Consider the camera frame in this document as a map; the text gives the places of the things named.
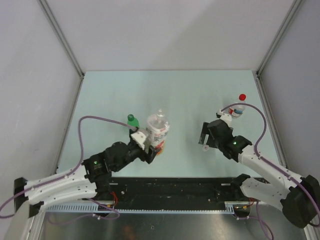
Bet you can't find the white bottle cap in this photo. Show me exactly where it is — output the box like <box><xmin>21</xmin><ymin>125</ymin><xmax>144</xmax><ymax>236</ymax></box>
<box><xmin>202</xmin><ymin>144</ymin><xmax>210</xmax><ymax>152</ymax></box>

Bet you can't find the clear bottle with red label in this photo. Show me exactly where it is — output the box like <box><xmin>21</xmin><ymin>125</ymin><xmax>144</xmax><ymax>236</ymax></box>
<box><xmin>228</xmin><ymin>100</ymin><xmax>246</xmax><ymax>118</ymax></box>

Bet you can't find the clear bottle with orange label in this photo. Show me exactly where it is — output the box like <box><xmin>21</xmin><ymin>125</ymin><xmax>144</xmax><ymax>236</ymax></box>
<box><xmin>146</xmin><ymin>109</ymin><xmax>170</xmax><ymax>155</ymax></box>

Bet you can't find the green plastic bottle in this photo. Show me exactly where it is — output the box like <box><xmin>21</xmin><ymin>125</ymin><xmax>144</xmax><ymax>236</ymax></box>
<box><xmin>127</xmin><ymin>117</ymin><xmax>140</xmax><ymax>128</ymax></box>

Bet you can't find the red bottle cap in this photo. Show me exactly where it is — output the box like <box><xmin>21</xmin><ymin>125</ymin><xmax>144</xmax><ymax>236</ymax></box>
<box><xmin>239</xmin><ymin>93</ymin><xmax>247</xmax><ymax>101</ymax></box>

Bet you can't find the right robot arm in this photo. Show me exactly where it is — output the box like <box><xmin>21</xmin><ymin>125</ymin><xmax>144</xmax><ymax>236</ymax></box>
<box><xmin>199</xmin><ymin>119</ymin><xmax>320</xmax><ymax>229</ymax></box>

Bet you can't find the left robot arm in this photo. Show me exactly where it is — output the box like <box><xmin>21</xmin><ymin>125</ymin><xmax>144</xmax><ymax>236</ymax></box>
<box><xmin>13</xmin><ymin>141</ymin><xmax>160</xmax><ymax>217</ymax></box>

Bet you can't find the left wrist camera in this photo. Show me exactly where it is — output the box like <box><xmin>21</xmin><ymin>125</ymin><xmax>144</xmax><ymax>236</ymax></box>
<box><xmin>130</xmin><ymin>128</ymin><xmax>149</xmax><ymax>150</ymax></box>

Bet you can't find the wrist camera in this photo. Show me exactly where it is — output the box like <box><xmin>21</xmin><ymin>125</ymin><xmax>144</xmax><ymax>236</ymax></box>
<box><xmin>216</xmin><ymin>109</ymin><xmax>232</xmax><ymax>127</ymax></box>
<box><xmin>130</xmin><ymin>128</ymin><xmax>149</xmax><ymax>150</ymax></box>

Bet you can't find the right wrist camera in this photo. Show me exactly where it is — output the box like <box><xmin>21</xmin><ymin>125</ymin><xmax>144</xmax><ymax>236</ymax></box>
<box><xmin>216</xmin><ymin>109</ymin><xmax>232</xmax><ymax>127</ymax></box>

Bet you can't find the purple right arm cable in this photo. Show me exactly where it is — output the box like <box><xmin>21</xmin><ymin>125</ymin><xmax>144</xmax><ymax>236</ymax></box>
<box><xmin>221</xmin><ymin>102</ymin><xmax>318</xmax><ymax>226</ymax></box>

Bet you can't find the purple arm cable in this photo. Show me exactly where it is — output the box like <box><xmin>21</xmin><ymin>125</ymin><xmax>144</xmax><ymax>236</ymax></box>
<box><xmin>221</xmin><ymin>102</ymin><xmax>318</xmax><ymax>226</ymax></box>
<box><xmin>0</xmin><ymin>115</ymin><xmax>137</xmax><ymax>219</ymax></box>

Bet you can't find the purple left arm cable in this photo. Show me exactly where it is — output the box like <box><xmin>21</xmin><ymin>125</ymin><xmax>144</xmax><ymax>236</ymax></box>
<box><xmin>0</xmin><ymin>115</ymin><xmax>137</xmax><ymax>219</ymax></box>

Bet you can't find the grey slotted cable duct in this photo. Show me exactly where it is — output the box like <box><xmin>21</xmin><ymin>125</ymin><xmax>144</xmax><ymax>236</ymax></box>
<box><xmin>46</xmin><ymin>201</ymin><xmax>235</xmax><ymax>215</ymax></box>

